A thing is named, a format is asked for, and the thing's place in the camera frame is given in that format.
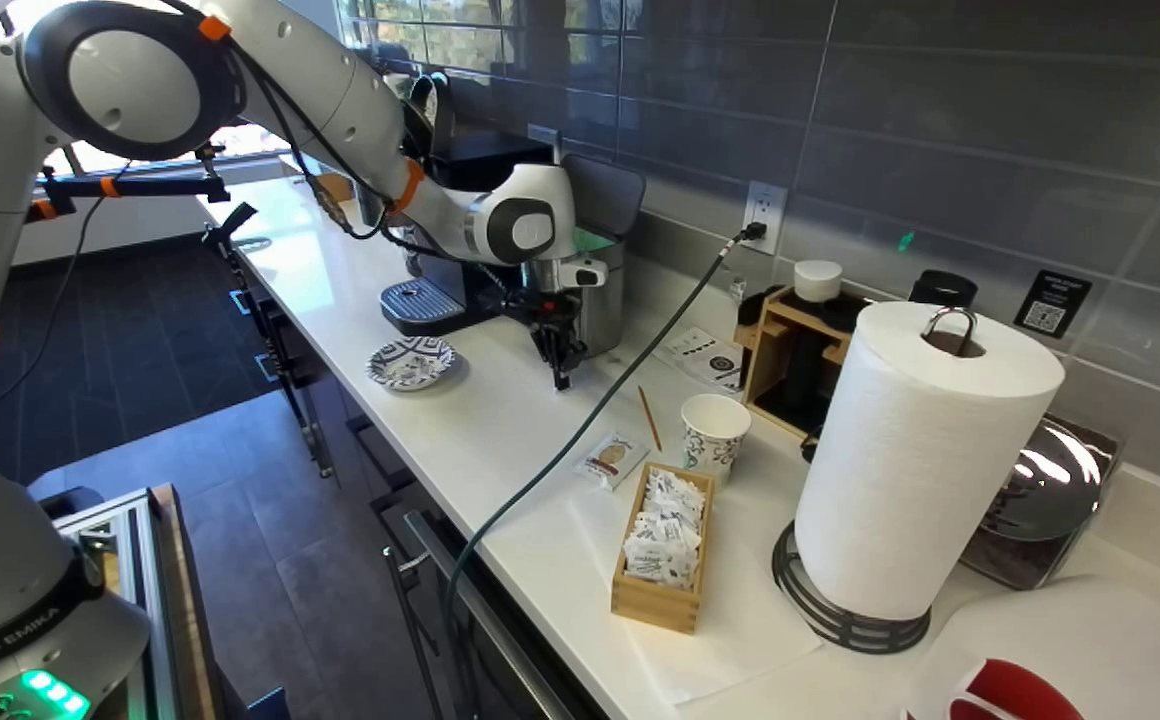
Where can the printed paper leaflet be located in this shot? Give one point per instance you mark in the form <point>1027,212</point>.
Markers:
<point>708,360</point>

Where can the white wall outlet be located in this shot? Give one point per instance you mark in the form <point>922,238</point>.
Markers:
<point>764,205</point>

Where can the aluminium frame cart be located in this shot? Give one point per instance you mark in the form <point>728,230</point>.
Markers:
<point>126,562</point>

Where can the wooden countertop organizer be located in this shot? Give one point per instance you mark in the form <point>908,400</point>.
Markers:
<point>781,349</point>

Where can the white paper towel roll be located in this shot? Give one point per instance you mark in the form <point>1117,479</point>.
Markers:
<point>912,466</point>

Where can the black QR code sign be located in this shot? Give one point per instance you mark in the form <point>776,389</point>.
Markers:
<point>1048,301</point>

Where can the white sachet brown print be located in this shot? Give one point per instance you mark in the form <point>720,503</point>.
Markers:
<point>612,460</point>

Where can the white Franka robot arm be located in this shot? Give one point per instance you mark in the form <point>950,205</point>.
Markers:
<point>140,82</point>

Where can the patterned paper cup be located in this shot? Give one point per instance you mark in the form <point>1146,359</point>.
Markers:
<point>715,438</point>

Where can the black round-topped object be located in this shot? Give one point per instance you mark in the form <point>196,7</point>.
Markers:
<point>942,285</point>

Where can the wooden stirrer stick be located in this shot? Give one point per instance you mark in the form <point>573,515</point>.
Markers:
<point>648,418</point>

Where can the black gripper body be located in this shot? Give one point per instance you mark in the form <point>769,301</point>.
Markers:
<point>564,323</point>

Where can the stainless steel bin green insert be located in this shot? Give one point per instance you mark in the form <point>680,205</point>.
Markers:
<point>606,202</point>

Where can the white sachet black print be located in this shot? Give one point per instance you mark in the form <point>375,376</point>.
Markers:
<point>672,499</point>
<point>660,548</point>

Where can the wooden box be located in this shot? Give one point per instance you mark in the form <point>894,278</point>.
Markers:
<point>656,603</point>

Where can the black rod orange clamps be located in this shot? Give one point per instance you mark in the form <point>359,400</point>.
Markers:
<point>84,187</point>

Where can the white lidded container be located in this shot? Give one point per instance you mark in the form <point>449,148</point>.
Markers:
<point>817,281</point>

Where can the black coffee machine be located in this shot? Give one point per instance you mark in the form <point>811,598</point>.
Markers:
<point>443,285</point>

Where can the patterned small plate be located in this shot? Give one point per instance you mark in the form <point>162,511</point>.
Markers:
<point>412,360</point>

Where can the red and white object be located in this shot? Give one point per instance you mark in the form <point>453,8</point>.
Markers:
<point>1013,691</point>

